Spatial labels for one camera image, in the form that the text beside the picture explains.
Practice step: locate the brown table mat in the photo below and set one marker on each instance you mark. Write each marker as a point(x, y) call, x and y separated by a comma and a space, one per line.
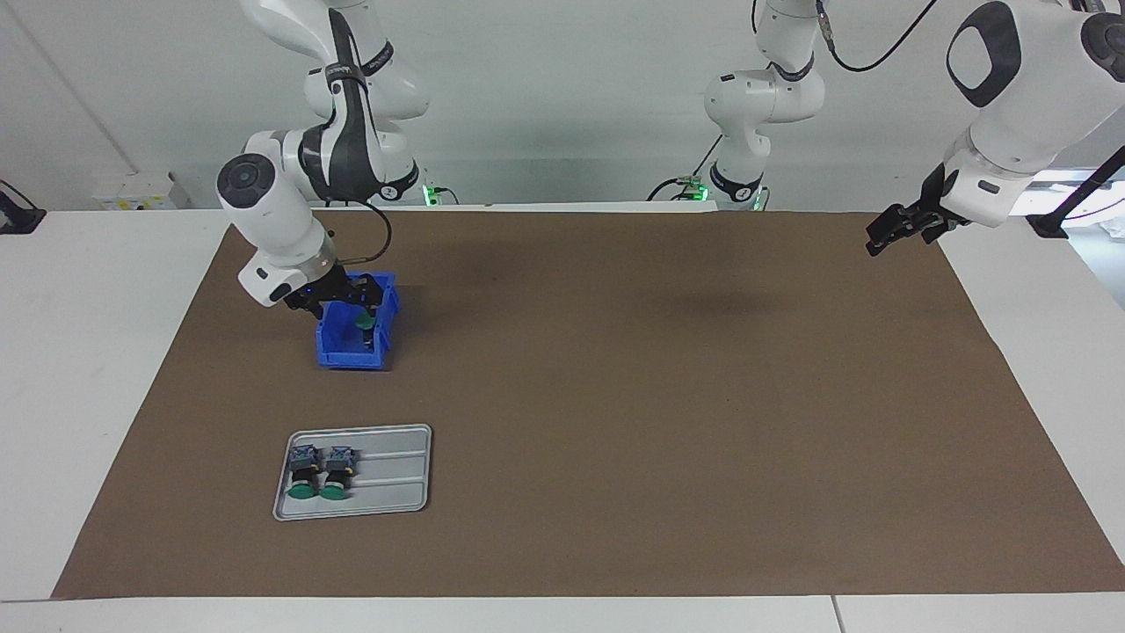
point(703, 440)

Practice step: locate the white electrical box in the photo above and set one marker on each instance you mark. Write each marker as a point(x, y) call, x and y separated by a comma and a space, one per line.
point(141, 192)

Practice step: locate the blue plastic bin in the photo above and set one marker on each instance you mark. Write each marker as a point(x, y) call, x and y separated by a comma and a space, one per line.
point(347, 347)

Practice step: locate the black support pole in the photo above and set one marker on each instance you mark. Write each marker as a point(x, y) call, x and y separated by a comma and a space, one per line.
point(1050, 224)

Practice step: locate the black clamp stand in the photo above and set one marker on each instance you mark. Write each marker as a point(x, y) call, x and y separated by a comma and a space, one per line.
point(19, 215)

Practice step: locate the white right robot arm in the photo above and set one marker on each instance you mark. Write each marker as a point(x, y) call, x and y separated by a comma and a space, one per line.
point(272, 220)

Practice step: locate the green push button switch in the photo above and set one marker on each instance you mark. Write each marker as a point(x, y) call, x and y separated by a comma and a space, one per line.
point(303, 475)
point(364, 323)
point(337, 473)

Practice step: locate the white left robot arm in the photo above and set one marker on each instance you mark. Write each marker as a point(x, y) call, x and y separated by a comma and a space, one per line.
point(1019, 105)

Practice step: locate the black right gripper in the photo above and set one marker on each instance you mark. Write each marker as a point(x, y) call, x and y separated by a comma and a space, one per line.
point(321, 290)

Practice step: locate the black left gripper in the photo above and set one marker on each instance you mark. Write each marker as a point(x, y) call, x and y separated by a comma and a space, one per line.
point(932, 215)

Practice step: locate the silver metal tray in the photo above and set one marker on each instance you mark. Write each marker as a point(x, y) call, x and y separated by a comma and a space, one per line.
point(391, 479)

